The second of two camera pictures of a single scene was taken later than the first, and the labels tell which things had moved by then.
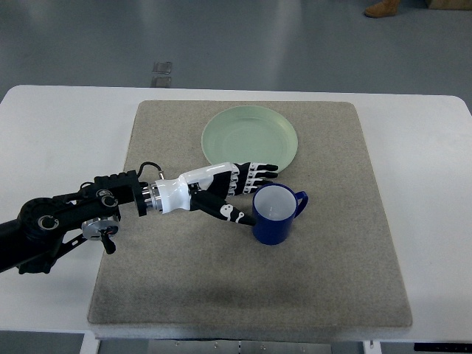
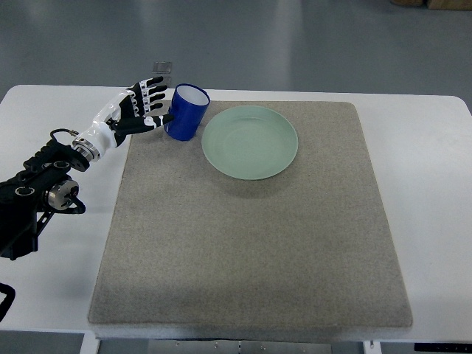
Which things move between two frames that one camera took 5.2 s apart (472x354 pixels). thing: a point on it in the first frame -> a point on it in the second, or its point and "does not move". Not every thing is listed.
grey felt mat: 338,267 does not move
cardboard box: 450,4 does not move
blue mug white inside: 275,207 -> 187,106
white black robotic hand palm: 192,190 -> 125,114
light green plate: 249,134 does not move
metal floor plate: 164,68 does not move
